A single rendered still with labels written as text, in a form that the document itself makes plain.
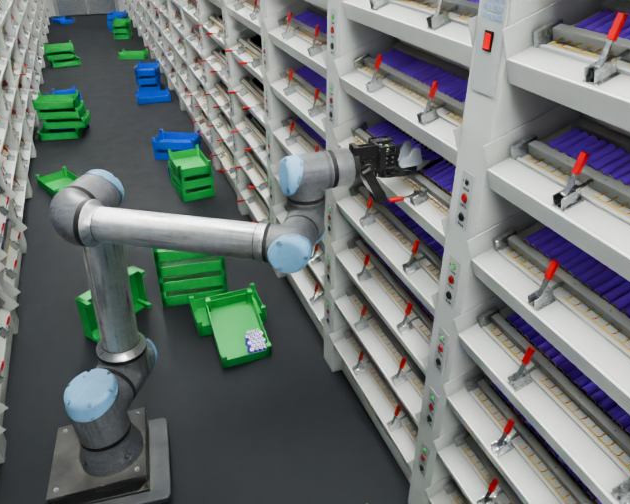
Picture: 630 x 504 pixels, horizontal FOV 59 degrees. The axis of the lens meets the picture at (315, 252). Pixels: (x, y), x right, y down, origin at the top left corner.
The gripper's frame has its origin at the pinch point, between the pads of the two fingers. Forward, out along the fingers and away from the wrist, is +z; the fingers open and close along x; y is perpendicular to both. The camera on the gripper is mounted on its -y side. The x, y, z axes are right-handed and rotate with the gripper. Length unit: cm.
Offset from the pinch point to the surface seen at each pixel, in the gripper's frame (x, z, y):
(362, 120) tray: 35.1, -0.9, -0.3
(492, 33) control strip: -31.0, -8.1, 37.0
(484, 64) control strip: -29.8, -7.9, 31.6
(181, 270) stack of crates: 99, -56, -83
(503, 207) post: -34.6, -1.8, 4.5
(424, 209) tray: -13.2, -6.3, -5.7
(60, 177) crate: 267, -113, -100
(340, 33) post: 35.3, -8.5, 25.2
